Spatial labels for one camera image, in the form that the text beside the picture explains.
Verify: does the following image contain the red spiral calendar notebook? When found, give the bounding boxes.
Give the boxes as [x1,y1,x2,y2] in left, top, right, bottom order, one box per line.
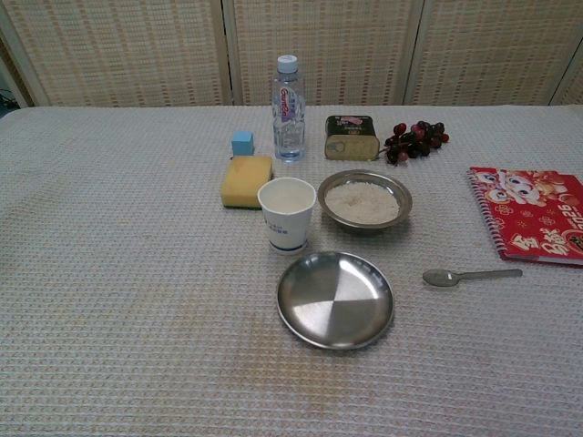
[466,166,583,269]

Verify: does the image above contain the dark red grape bunch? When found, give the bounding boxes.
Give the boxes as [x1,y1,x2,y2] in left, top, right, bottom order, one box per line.
[383,119,451,167]

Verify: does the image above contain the metal spoon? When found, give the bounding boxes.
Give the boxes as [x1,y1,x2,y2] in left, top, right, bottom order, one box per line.
[422,268,525,290]

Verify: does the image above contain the white waffle-weave tablecloth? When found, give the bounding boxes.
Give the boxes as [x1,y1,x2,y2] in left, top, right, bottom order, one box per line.
[0,105,583,437]

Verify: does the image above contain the stainless steel plate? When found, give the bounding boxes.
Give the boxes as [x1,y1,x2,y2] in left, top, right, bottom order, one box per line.
[275,249,395,351]

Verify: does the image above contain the yellow sponge with green pad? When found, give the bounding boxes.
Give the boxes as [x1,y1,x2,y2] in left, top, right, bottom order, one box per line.
[220,155,277,212]

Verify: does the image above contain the luncheon meat can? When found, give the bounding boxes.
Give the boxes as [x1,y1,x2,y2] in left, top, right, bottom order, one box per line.
[323,114,382,162]

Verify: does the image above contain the woven folding screen panel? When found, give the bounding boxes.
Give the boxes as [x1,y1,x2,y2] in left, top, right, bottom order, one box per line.
[0,0,234,108]
[549,61,583,107]
[0,8,47,109]
[403,0,583,107]
[221,0,425,107]

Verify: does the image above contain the light blue cube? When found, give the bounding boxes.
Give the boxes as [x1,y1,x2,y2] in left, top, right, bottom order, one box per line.
[230,130,256,158]

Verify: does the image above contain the clear plastic water bottle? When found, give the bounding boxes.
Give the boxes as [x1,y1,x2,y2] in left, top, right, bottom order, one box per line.
[271,54,307,163]

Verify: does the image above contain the white paper cup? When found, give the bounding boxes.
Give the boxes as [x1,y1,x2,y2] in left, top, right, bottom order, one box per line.
[256,177,317,257]

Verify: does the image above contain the stainless steel bowl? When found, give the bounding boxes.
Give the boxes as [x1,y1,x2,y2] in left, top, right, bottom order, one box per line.
[316,168,414,235]

